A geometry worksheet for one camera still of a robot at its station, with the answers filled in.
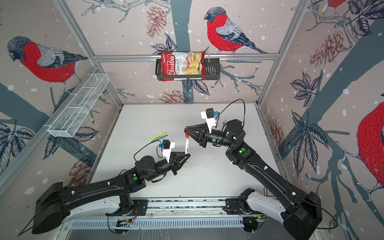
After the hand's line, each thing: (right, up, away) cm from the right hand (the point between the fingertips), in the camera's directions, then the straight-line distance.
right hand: (182, 135), depth 60 cm
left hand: (+2, -11, +5) cm, 12 cm away
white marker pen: (+1, -6, +5) cm, 8 cm away
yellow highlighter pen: (-21, -6, +41) cm, 46 cm away
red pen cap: (+2, 0, +1) cm, 2 cm away
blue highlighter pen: (-22, -9, +39) cm, 46 cm away
